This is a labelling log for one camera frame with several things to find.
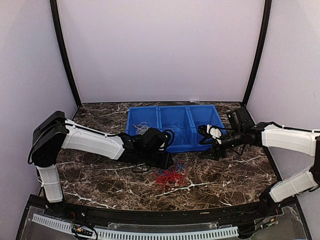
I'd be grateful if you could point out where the black front rail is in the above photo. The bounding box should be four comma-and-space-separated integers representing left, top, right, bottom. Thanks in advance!
29, 194, 298, 228

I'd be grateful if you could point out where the black frame post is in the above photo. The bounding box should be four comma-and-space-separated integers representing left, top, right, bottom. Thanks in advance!
49, 0, 82, 108
241, 0, 272, 107

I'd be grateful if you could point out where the right black frame post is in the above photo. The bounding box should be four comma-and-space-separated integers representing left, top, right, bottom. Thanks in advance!
241, 0, 272, 107

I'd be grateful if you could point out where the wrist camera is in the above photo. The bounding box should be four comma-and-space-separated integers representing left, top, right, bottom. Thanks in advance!
159, 129, 175, 150
197, 124, 223, 139

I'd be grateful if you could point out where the clear acrylic plate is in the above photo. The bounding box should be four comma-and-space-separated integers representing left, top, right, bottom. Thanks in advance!
107, 222, 219, 233

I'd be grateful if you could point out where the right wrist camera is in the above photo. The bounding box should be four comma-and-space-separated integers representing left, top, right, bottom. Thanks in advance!
197, 124, 223, 139

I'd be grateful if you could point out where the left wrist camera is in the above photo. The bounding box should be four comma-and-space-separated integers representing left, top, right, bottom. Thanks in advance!
159, 129, 175, 150

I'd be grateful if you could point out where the left black frame post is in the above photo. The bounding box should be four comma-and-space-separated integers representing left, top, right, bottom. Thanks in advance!
49, 0, 82, 108

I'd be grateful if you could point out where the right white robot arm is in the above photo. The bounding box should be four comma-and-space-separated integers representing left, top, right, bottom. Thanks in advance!
197, 107, 320, 217

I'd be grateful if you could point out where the white slotted cable duct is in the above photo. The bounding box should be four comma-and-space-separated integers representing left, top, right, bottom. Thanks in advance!
31, 213, 240, 240

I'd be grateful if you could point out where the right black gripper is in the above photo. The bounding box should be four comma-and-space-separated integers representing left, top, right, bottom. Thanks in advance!
198, 128, 244, 161

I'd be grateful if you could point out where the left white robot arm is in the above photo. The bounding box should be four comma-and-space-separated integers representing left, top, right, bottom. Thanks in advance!
27, 110, 174, 218

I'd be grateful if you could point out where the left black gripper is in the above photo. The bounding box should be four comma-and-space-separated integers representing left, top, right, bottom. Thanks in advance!
140, 150, 174, 170

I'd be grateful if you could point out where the red cable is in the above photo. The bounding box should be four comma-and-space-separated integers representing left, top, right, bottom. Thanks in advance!
149, 167, 188, 192

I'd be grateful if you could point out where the blue three-compartment plastic bin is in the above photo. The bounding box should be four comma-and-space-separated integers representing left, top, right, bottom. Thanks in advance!
125, 105, 225, 153

